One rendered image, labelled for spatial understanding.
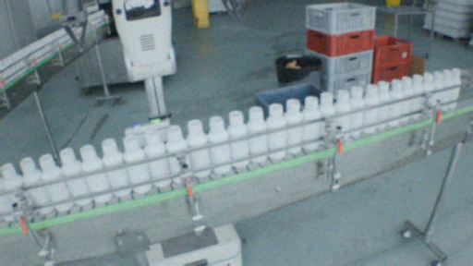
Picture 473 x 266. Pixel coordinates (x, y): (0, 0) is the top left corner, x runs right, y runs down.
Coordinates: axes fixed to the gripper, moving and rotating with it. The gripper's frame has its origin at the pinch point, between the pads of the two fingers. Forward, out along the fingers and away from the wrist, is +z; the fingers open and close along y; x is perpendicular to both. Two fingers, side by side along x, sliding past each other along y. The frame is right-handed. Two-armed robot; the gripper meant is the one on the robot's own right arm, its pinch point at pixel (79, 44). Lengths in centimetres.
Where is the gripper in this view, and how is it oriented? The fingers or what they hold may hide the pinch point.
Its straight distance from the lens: 95.6
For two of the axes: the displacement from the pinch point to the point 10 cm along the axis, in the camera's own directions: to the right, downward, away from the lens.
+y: 3.3, 4.2, -8.4
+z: 0.6, 8.8, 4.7
